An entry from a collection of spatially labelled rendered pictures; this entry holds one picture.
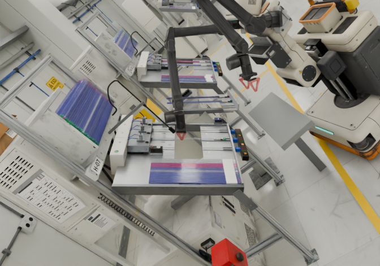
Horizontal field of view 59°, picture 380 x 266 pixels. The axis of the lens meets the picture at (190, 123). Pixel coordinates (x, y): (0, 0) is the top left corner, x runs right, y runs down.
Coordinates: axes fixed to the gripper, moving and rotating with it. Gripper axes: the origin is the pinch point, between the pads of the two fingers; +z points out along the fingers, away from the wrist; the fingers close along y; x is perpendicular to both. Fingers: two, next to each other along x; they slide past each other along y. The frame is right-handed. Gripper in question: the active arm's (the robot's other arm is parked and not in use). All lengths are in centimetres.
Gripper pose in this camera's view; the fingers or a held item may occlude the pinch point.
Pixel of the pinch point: (181, 138)
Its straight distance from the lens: 221.3
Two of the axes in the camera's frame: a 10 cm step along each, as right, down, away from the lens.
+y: 0.4, 5.0, -8.7
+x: 10.0, -0.6, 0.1
